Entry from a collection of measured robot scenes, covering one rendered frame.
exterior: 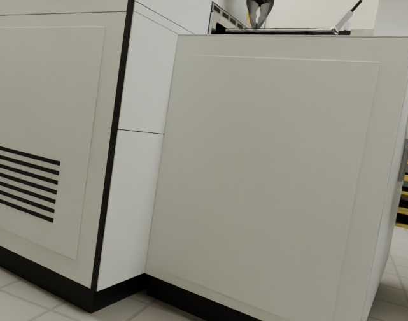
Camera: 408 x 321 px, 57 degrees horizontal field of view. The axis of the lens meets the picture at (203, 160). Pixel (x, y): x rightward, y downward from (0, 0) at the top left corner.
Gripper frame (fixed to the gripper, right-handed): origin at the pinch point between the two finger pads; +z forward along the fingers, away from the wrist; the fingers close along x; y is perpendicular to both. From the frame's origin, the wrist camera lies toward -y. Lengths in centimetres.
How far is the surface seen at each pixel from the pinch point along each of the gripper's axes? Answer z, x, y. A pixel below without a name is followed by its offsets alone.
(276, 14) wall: -108, -47, 325
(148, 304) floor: 91, 21, -16
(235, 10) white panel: -9.1, 7.1, 16.4
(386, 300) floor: 91, -68, 15
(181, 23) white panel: 6.0, 23.1, -11.9
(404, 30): 6.3, -31.3, -37.1
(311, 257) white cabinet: 63, -19, -37
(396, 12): 2.2, -29.3, -36.0
